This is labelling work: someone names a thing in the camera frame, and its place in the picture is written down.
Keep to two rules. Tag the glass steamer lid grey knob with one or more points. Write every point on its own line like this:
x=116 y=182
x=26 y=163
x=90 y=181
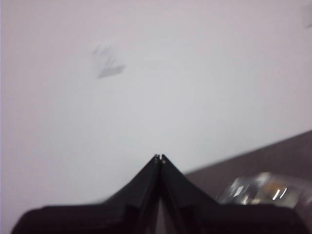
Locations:
x=258 y=192

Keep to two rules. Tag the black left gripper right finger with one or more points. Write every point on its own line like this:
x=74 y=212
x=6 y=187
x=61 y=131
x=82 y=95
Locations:
x=209 y=219

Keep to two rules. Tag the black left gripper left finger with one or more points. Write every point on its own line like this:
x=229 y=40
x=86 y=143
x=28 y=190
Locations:
x=117 y=217

